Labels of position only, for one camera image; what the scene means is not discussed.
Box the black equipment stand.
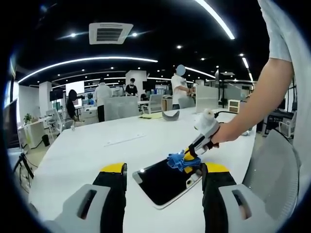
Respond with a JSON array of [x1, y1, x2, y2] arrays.
[[215, 69, 228, 109]]

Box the white cabinet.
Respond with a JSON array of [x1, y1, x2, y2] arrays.
[[18, 120, 51, 149]]

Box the curved ceiling light strip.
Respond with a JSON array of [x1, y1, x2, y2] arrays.
[[184, 66, 217, 80], [17, 56, 159, 84], [195, 0, 236, 41]]

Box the person's right hand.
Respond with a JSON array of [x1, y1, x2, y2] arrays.
[[205, 121, 243, 150]]

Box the black tripod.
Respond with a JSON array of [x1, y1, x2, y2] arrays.
[[13, 152, 35, 189]]

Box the grey mesh office chair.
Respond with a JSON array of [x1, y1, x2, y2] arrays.
[[242, 128, 301, 219]]

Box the grey curved plastic piece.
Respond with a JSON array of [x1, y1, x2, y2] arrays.
[[161, 110, 181, 121]]

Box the black tablet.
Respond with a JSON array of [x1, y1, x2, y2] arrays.
[[132, 159, 205, 211]]

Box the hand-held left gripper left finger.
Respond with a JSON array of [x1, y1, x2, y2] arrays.
[[43, 162, 128, 233]]

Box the wall display screen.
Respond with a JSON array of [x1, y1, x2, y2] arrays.
[[65, 81, 85, 94]]

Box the black monitor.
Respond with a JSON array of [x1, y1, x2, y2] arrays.
[[4, 99, 20, 150]]

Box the white desk partition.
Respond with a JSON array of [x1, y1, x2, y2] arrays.
[[195, 85, 219, 114]]

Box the grey desk partition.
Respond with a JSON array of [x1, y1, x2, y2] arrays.
[[104, 97, 140, 122]]

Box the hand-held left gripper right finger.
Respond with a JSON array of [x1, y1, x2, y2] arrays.
[[201, 162, 277, 233]]

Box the blue cleaning cloth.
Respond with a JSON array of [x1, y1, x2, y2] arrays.
[[166, 150, 202, 172]]

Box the white storage box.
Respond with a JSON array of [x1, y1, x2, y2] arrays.
[[228, 99, 241, 114]]

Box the ceiling air conditioner vent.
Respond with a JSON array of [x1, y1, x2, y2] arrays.
[[88, 22, 134, 46]]

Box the person's light grey shirt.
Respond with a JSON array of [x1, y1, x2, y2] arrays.
[[257, 0, 311, 151]]

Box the round ceiling spotlights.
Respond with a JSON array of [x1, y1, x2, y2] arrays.
[[70, 33, 243, 73]]

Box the white table cable cover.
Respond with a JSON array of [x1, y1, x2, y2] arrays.
[[104, 132, 146, 148]]

